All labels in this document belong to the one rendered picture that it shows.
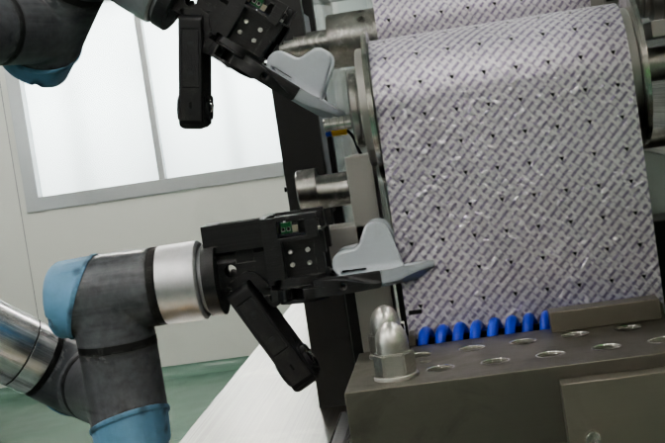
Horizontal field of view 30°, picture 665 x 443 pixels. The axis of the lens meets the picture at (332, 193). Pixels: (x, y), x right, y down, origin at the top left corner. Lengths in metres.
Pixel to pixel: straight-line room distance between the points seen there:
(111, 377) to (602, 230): 0.47
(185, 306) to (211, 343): 5.80
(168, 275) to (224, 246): 0.06
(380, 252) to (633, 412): 0.30
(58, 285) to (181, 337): 5.81
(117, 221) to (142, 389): 5.81
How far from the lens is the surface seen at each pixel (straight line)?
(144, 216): 6.94
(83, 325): 1.18
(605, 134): 1.15
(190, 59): 1.24
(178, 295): 1.15
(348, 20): 1.44
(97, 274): 1.17
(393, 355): 0.99
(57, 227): 7.08
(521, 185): 1.15
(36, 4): 1.27
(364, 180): 1.22
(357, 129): 1.18
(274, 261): 1.13
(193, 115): 1.24
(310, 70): 1.22
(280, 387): 1.70
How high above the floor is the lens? 1.24
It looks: 3 degrees down
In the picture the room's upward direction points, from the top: 8 degrees counter-clockwise
